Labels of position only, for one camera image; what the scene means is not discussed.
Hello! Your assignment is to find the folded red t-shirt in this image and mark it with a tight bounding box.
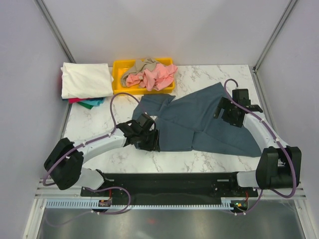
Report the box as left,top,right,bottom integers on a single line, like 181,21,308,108
68,98,86,104

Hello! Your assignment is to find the pink t-shirt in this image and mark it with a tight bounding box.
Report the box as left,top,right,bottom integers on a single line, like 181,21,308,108
125,63,178,91

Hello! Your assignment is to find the beige t-shirt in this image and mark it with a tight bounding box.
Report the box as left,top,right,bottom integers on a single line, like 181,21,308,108
121,58,160,87

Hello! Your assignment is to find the left aluminium post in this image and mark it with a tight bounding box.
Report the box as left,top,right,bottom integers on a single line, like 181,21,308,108
34,0,76,63

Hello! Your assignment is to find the folded green t-shirt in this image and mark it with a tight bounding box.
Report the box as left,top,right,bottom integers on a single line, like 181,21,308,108
77,101,100,110

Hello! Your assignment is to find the right aluminium post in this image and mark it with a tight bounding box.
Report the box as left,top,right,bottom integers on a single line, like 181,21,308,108
251,0,299,74

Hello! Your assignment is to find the aluminium post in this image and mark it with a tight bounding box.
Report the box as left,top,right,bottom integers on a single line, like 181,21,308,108
34,0,76,63
251,0,299,74

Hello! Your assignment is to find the folded light blue t-shirt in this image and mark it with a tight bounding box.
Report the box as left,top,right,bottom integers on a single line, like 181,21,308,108
82,97,105,106

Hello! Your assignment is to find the aluminium frame rail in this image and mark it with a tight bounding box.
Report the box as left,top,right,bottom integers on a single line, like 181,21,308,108
35,179,307,200

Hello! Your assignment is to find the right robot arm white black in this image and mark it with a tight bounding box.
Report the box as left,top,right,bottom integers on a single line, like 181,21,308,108
214,89,302,198

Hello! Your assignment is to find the yellow plastic bin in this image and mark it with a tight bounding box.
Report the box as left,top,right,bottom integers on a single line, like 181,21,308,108
112,59,176,95

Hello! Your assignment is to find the white slotted cable duct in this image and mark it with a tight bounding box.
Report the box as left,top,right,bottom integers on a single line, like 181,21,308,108
45,198,233,210

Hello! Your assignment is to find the folded white t-shirt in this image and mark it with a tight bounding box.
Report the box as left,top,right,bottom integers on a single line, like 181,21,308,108
61,62,114,99

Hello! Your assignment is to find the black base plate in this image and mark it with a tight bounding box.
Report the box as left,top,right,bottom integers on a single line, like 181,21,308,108
81,172,258,207

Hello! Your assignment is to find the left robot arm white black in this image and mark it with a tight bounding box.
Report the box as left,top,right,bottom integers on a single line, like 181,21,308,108
44,113,160,196

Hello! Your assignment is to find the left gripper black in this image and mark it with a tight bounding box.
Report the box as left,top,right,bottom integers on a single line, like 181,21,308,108
138,127,160,152

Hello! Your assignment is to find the blue-grey t-shirt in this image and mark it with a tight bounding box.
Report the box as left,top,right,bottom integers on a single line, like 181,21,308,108
132,83,261,157

